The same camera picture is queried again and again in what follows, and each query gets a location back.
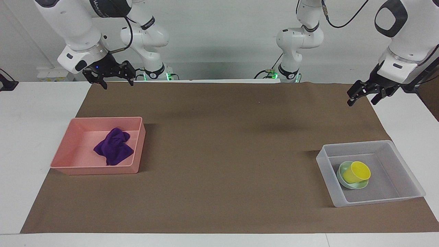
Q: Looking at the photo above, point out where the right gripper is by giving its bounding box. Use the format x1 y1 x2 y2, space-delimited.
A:
82 52 136 90

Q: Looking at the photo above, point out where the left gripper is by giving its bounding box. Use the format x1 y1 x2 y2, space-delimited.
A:
346 65 400 107

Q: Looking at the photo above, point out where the purple cloth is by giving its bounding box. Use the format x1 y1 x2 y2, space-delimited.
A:
93 128 134 166

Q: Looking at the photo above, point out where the yellow plastic cup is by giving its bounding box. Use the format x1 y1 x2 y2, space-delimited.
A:
343 161 371 184

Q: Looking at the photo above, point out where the translucent grey plastic bin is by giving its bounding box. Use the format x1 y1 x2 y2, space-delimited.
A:
316 140 426 208

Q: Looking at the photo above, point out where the pink plastic tray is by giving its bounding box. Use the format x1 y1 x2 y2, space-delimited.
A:
50 117 146 176

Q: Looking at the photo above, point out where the light green bowl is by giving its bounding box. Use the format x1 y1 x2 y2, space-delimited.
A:
336 161 369 190

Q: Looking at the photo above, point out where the black stand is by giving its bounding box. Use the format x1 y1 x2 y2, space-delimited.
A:
0 68 20 92

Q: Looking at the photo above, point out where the black cable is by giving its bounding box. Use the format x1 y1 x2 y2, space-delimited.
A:
109 15 134 54
321 0 370 29
254 51 285 80

